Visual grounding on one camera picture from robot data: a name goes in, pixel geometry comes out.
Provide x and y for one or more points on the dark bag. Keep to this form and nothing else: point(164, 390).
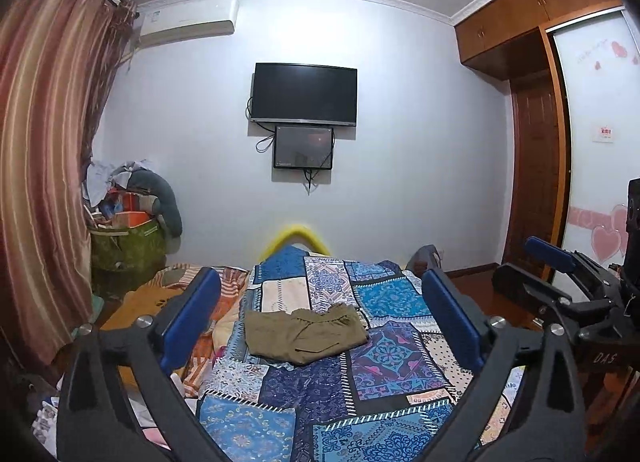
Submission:
point(425, 257)

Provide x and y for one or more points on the striped brown curtain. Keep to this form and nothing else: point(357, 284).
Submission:
point(45, 142)

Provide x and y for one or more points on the orange box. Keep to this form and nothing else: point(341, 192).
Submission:
point(132, 218)

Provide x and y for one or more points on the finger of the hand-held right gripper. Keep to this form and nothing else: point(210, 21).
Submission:
point(550, 254)
point(525, 292)

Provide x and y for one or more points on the blue patchwork blanket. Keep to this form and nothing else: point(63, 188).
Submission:
point(320, 407)

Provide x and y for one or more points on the yellow curved object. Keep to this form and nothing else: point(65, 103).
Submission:
point(295, 234)

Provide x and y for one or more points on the brown wooden door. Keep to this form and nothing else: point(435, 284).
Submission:
point(535, 167)

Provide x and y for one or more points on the large black wall television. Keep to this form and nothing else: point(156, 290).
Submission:
point(304, 92)

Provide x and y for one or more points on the green patterned bag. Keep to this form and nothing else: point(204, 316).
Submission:
point(130, 257)

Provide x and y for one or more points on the white floral quilt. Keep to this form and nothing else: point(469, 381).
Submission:
point(500, 407)

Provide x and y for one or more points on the orange flower-marked panel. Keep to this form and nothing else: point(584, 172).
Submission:
point(145, 302)

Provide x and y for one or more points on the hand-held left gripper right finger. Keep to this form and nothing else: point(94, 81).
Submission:
point(450, 322)

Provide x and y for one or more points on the wooden overhead cabinet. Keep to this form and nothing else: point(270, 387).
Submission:
point(525, 12)

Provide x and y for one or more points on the orange striped bedsheet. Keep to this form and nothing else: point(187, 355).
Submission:
point(227, 287)

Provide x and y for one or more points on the grey long pillow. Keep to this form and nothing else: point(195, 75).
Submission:
point(162, 202)

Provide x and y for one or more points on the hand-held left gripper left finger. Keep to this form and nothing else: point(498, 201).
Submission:
point(192, 312)

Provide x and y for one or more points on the small black wall monitor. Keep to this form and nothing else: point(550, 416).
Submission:
point(303, 147)

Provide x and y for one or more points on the white air conditioner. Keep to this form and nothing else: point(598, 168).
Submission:
point(187, 22)

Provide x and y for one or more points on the olive green pants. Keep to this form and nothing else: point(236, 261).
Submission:
point(300, 334)

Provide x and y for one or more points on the white red sticker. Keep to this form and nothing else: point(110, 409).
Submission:
point(605, 133)

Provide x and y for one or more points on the pile of grey clothes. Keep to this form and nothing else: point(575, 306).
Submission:
point(107, 180)

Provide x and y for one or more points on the white heart-print wardrobe door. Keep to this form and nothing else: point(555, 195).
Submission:
point(595, 92)

